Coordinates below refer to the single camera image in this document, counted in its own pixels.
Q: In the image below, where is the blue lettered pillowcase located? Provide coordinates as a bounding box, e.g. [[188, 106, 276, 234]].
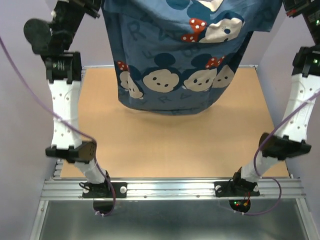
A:
[[101, 0, 283, 115]]

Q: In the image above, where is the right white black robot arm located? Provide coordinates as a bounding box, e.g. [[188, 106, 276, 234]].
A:
[[230, 0, 320, 195]]

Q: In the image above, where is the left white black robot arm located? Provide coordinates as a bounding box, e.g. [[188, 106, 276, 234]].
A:
[[23, 0, 112, 197]]

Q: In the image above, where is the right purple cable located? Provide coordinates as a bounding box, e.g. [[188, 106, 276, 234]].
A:
[[219, 89, 320, 217]]

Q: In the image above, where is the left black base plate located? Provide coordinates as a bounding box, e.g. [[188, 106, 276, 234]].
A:
[[79, 182, 128, 199]]

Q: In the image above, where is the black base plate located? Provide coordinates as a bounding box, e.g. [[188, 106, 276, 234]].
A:
[[214, 180, 260, 198], [79, 182, 128, 199]]

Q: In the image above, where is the aluminium mounting rail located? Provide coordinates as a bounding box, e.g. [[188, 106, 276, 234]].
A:
[[40, 177, 306, 202]]

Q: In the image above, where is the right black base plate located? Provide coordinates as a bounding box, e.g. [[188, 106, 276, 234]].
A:
[[214, 180, 260, 198]]

